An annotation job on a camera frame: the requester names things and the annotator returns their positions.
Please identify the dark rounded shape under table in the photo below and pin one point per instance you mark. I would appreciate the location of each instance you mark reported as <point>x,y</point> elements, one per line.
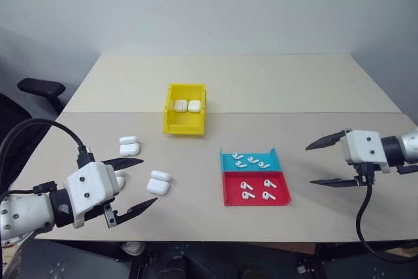
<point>178,267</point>

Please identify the yellow plastic bin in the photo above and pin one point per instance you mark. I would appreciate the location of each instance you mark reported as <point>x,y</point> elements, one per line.
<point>184,122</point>

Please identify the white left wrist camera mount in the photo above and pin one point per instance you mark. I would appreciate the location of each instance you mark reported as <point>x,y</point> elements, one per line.
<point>91,182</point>

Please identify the black chair armrest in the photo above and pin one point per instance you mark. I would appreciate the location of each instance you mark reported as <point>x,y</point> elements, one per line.
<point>40,87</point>

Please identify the red plastic tray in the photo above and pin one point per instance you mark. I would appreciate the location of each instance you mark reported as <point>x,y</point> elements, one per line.
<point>258,199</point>

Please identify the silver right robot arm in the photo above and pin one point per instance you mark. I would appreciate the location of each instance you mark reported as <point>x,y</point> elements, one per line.
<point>406,148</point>

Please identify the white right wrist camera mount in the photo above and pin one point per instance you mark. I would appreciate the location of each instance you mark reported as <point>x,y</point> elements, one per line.
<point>360,148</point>

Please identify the white wireless earbud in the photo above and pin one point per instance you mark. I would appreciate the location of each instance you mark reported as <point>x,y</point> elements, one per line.
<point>236,155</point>
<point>240,164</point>
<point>245,185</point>
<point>267,195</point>
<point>269,183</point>
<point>263,164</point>
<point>251,160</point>
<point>247,195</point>

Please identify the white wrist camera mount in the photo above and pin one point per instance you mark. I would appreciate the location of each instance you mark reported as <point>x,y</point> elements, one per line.
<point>360,148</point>
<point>91,182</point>

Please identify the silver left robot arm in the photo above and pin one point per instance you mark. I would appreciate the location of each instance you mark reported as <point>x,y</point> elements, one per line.
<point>23,212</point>

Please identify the black office chair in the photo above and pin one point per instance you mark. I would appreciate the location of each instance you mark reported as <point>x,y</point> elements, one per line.
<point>16,135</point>

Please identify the blue plastic tray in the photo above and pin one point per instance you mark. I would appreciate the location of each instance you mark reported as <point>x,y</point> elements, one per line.
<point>276,163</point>

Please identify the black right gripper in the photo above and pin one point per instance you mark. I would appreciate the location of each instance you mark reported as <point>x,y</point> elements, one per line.
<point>363,172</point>

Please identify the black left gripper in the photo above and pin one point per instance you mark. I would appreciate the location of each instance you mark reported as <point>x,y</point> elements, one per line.
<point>111,215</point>

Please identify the grey round object under table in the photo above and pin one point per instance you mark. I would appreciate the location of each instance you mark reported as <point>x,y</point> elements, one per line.
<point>133,248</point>

